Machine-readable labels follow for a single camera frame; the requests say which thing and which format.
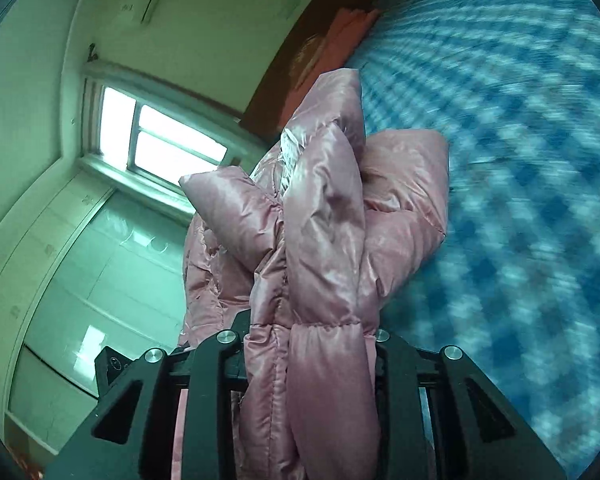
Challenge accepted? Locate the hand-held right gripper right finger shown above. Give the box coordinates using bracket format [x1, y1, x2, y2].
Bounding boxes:
[374, 329, 568, 480]

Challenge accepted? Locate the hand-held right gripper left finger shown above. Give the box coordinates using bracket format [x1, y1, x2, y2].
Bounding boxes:
[42, 310, 254, 480]

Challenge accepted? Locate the pink down jacket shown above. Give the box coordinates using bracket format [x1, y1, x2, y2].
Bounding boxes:
[172, 67, 451, 480]

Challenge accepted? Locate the white framed window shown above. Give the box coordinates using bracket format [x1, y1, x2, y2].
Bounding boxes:
[80, 62, 251, 201]

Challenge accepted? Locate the bed with blue checkered sheet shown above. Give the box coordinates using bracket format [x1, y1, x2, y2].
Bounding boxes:
[345, 0, 600, 480]

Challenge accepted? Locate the salmon pink pillow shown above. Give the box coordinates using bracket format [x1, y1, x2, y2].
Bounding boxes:
[287, 7, 381, 133]

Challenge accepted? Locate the brown wooden headboard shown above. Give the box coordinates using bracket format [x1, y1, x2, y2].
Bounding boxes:
[242, 0, 381, 142]

